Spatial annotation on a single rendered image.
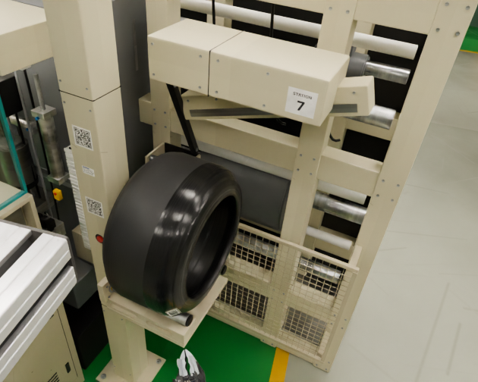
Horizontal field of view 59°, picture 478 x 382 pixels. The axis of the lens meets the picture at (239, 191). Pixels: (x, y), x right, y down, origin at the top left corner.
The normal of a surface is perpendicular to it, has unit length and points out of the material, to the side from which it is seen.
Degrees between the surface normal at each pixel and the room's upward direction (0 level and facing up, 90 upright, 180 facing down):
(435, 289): 0
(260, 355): 0
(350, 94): 90
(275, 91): 90
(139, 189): 24
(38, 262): 0
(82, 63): 90
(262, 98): 90
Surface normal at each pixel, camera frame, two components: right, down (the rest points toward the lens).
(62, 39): -0.43, 0.53
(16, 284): 0.08, -0.79
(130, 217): -0.24, -0.21
